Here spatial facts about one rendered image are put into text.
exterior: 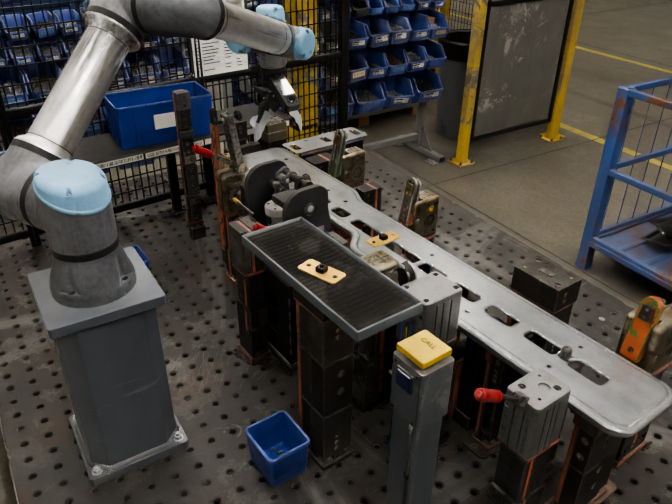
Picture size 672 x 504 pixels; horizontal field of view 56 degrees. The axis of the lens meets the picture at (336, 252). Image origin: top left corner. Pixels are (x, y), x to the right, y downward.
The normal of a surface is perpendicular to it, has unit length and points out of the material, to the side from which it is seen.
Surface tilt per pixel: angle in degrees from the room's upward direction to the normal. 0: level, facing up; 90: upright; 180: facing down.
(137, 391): 90
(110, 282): 73
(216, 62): 90
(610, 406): 0
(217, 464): 0
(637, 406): 0
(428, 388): 90
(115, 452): 90
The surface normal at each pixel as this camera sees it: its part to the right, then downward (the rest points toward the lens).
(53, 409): 0.01, -0.85
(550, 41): 0.51, 0.46
